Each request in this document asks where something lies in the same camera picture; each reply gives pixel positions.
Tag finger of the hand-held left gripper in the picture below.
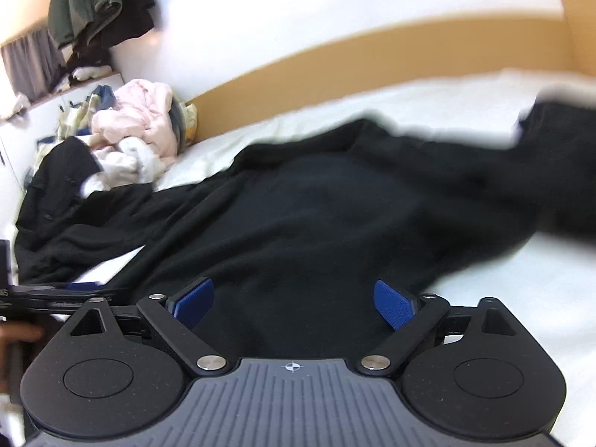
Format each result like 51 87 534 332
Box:
14 280 133 315

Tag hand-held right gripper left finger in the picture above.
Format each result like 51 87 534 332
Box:
70 278 231 375

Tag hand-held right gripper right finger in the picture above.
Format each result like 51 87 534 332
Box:
356 280 517 375

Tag black fleece sweater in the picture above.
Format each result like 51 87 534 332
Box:
70 98 596 360

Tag white and black clothes heap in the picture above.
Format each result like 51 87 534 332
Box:
56 51 115 89

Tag hanging dark clothes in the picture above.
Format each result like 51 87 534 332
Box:
47 0 158 53

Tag person's left hand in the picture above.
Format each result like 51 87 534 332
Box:
0 323 46 396

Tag black suit jacket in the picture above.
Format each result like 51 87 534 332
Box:
16 137 156 285

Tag white cabinet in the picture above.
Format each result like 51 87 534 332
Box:
0 72 126 226

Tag white crumpled garment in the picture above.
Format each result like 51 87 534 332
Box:
80 137 163 197

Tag beige garment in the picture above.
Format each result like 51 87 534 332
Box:
57 86 117 141

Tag yellow grey garment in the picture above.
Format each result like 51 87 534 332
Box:
171 97 200 150

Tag pink padded jacket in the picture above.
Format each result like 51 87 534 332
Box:
91 79 178 160

